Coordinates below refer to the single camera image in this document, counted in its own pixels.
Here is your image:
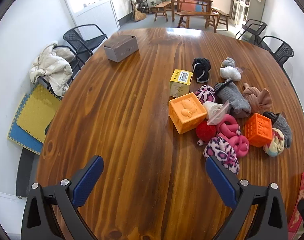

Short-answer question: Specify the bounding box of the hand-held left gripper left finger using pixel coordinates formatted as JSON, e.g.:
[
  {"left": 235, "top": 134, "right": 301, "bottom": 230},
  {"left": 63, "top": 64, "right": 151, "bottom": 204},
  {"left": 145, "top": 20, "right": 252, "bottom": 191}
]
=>
[{"left": 21, "top": 155, "right": 104, "bottom": 240}]

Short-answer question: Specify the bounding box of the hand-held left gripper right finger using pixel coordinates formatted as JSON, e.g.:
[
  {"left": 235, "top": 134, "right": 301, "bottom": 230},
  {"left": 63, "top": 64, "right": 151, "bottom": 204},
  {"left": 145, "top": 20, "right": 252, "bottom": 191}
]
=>
[{"left": 205, "top": 156, "right": 289, "bottom": 240}]

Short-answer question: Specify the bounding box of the pink foam knot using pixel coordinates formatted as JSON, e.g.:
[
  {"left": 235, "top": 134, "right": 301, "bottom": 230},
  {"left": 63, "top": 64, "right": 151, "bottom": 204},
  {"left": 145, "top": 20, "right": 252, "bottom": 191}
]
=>
[
  {"left": 217, "top": 130, "right": 250, "bottom": 158},
  {"left": 215, "top": 114, "right": 242, "bottom": 137}
]

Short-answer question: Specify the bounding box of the white roll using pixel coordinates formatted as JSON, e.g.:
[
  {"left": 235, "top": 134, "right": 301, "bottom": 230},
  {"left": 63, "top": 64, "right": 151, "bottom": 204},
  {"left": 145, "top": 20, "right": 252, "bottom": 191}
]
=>
[{"left": 203, "top": 99, "right": 231, "bottom": 125}]

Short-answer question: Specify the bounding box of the white fluffy sock bundle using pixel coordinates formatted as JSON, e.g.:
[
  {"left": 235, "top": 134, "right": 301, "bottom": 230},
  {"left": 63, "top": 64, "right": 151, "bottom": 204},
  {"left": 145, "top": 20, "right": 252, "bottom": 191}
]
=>
[{"left": 219, "top": 66, "right": 244, "bottom": 81}]

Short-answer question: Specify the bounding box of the leopard print sock bundle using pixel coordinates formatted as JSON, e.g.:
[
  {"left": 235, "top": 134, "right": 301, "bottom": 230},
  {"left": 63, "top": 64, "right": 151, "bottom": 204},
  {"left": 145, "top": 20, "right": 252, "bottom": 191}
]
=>
[
  {"left": 203, "top": 137, "right": 240, "bottom": 175},
  {"left": 194, "top": 85, "right": 216, "bottom": 105}
]

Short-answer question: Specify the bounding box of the red yarn ball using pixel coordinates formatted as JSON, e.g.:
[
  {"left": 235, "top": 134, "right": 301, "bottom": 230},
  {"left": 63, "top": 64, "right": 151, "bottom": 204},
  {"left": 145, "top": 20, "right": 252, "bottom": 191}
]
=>
[{"left": 196, "top": 120, "right": 217, "bottom": 142}]

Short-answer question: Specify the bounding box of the small orange toy cube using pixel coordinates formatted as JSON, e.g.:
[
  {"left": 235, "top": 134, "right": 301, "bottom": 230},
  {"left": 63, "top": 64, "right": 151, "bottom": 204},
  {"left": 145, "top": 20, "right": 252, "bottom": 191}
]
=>
[{"left": 244, "top": 113, "right": 273, "bottom": 147}]

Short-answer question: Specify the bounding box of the pastel sock ball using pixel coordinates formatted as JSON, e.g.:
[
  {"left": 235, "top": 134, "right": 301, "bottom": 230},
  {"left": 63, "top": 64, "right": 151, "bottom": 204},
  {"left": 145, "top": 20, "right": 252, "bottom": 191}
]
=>
[{"left": 263, "top": 128, "right": 285, "bottom": 157}]

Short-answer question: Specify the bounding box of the large orange toy cube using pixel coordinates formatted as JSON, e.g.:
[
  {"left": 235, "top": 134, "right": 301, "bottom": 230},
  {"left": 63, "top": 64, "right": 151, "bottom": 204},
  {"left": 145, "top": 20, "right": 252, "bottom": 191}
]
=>
[{"left": 169, "top": 92, "right": 208, "bottom": 135}]

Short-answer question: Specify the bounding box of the blue foam mat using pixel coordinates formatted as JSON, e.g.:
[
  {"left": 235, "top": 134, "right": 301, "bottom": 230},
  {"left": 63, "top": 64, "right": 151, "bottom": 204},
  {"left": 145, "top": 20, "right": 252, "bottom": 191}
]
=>
[{"left": 7, "top": 94, "right": 46, "bottom": 155}]

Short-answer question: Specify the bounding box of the dark grey sock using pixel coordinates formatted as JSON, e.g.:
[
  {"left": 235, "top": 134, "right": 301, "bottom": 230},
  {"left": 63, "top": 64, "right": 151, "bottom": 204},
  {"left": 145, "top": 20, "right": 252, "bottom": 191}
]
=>
[{"left": 263, "top": 111, "right": 293, "bottom": 148}]

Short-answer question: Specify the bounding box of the large grey knit sock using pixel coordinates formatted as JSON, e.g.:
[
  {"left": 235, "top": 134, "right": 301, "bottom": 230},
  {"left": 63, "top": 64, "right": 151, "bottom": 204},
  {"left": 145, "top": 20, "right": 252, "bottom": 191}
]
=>
[{"left": 214, "top": 79, "right": 252, "bottom": 118}]

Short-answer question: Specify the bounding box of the yellow foam mat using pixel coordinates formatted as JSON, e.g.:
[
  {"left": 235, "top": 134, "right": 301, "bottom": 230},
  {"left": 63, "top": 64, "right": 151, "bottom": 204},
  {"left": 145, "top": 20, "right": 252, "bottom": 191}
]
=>
[{"left": 17, "top": 83, "right": 62, "bottom": 143}]

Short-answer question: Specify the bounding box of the brown knotted cloth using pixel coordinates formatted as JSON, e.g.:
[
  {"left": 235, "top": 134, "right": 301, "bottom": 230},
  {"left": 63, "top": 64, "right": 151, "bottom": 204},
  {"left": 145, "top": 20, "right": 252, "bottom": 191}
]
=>
[{"left": 243, "top": 82, "right": 273, "bottom": 113}]

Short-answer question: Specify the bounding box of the yellow cardboard box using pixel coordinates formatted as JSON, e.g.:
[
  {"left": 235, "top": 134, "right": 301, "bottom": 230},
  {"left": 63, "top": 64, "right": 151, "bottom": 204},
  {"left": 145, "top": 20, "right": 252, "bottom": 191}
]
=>
[{"left": 169, "top": 69, "right": 194, "bottom": 98}]

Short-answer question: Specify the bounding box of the black sock bundle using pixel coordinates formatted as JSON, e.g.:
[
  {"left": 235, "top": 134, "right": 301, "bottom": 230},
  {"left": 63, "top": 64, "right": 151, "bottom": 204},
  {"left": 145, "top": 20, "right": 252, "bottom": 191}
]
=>
[{"left": 192, "top": 57, "right": 212, "bottom": 83}]

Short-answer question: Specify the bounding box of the grey sock ball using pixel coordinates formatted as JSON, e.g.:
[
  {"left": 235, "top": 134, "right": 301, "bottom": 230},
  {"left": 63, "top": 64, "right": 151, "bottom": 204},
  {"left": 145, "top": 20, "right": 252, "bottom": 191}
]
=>
[{"left": 222, "top": 57, "right": 237, "bottom": 68}]

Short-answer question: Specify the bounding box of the grey tissue box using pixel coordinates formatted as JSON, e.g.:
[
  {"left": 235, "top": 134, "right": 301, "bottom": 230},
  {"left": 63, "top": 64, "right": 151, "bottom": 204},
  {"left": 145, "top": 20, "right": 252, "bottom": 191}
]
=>
[{"left": 104, "top": 35, "right": 139, "bottom": 62}]

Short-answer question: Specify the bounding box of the black metal chair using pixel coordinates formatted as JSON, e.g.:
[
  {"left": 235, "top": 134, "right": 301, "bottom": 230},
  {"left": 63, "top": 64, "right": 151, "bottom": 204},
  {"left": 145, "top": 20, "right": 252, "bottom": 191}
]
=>
[
  {"left": 236, "top": 19, "right": 268, "bottom": 43},
  {"left": 257, "top": 35, "right": 295, "bottom": 68},
  {"left": 63, "top": 24, "right": 108, "bottom": 63},
  {"left": 38, "top": 45, "right": 82, "bottom": 98}
]

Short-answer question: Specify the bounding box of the wooden bench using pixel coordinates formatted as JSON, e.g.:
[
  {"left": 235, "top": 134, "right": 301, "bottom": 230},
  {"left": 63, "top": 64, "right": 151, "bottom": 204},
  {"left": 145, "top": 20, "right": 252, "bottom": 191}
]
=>
[
  {"left": 154, "top": 1, "right": 172, "bottom": 22},
  {"left": 174, "top": 11, "right": 220, "bottom": 33},
  {"left": 211, "top": 7, "right": 230, "bottom": 30}
]

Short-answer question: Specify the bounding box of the straw broom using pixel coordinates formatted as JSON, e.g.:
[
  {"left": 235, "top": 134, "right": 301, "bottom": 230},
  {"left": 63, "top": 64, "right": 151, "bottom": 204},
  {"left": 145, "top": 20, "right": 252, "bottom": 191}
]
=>
[{"left": 133, "top": 7, "right": 147, "bottom": 22}]

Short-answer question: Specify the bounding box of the white door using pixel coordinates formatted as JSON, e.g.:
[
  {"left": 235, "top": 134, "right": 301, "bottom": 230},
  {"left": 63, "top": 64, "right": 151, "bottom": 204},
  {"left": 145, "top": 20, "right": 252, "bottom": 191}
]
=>
[{"left": 58, "top": 0, "right": 120, "bottom": 34}]

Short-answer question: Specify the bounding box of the orange foam mat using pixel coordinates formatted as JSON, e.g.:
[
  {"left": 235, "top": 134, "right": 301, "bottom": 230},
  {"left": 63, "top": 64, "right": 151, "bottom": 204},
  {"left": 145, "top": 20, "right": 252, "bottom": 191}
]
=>
[{"left": 179, "top": 2, "right": 198, "bottom": 12}]

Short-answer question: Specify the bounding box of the grey glass-door cabinet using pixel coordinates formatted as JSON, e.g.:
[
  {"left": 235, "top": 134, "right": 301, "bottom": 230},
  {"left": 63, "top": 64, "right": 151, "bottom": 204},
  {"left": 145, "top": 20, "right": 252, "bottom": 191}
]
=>
[{"left": 229, "top": 0, "right": 268, "bottom": 27}]

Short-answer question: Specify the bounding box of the dark plant shelf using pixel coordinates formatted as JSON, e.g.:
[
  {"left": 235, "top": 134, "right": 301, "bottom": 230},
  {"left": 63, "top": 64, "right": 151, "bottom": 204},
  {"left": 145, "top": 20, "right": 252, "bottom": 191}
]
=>
[{"left": 128, "top": 0, "right": 149, "bottom": 14}]

